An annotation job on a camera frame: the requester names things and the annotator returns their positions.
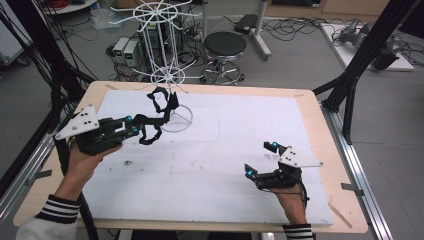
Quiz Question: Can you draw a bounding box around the black bow tie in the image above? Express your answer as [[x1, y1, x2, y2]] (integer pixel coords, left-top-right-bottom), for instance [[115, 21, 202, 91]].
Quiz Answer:
[[132, 110, 172, 146], [147, 86, 180, 115]]

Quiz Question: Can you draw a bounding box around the black round stool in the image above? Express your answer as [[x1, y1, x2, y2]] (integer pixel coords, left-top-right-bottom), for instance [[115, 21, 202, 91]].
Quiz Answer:
[[199, 31, 248, 86]]

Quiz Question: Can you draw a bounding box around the black computer tower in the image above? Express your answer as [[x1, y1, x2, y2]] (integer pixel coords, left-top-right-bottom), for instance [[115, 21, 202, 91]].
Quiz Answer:
[[142, 18, 184, 68]]

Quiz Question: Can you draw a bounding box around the black metal frame stand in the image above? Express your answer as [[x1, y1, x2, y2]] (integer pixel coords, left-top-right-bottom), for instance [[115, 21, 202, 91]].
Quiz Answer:
[[0, 0, 98, 134], [312, 0, 424, 146]]

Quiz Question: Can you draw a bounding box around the grey bench power supply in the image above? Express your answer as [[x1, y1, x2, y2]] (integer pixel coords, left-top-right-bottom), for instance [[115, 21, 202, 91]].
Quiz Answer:
[[112, 36, 130, 64], [123, 39, 142, 68]]

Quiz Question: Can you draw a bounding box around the thin wooden stick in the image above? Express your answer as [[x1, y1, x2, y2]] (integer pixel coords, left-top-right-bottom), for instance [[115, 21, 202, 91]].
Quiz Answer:
[[327, 201, 353, 230]]

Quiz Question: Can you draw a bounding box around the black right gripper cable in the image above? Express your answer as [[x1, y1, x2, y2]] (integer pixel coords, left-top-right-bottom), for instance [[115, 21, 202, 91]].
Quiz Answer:
[[298, 179, 312, 210]]

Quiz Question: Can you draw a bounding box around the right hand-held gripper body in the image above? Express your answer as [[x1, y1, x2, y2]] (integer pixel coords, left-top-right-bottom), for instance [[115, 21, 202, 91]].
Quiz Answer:
[[254, 145, 325, 192]]

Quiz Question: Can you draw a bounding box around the white foam mat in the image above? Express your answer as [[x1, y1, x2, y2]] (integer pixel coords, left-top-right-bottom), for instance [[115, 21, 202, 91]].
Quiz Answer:
[[78, 89, 335, 228]]

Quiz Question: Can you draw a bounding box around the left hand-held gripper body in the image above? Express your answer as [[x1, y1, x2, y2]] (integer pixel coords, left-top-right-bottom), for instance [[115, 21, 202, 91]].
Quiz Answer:
[[54, 104, 127, 157]]

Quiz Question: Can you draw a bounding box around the black flat box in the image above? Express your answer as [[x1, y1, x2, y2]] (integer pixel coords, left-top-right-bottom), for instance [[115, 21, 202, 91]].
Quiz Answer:
[[233, 13, 259, 35]]

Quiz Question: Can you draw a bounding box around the grey metal clamp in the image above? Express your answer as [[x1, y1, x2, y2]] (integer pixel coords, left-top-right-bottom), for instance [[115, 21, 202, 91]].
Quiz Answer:
[[340, 182, 365, 197], [24, 169, 54, 187]]

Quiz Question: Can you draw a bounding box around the white wire display rack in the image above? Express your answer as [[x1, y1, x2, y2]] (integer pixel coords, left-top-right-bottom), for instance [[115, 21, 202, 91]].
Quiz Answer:
[[108, 0, 203, 134]]

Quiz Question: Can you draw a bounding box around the aluminium rail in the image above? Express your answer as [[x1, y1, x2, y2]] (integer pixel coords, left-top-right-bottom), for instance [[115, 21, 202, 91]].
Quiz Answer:
[[320, 105, 395, 240], [0, 131, 59, 223]]

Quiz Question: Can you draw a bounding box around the white round table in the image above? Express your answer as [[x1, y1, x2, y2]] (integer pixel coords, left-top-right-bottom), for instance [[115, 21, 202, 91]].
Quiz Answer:
[[42, 0, 100, 16]]

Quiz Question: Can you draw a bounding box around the white stand post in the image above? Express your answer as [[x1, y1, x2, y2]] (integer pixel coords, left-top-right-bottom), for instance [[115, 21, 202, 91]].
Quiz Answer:
[[249, 0, 273, 62]]

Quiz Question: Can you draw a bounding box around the grey robot device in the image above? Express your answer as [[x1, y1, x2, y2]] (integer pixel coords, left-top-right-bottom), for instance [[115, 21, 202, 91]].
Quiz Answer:
[[332, 17, 401, 71]]

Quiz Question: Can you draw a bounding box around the white floor platform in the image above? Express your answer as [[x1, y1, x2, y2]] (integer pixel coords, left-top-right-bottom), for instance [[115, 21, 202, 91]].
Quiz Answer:
[[319, 21, 415, 73]]

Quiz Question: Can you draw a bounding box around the person's left hand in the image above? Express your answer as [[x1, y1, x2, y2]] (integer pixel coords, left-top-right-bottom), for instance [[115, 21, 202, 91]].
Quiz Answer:
[[54, 138, 123, 203]]

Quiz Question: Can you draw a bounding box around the person's right hand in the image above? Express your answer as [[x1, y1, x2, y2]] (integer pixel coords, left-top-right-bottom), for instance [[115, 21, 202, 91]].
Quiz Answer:
[[269, 181, 308, 226]]

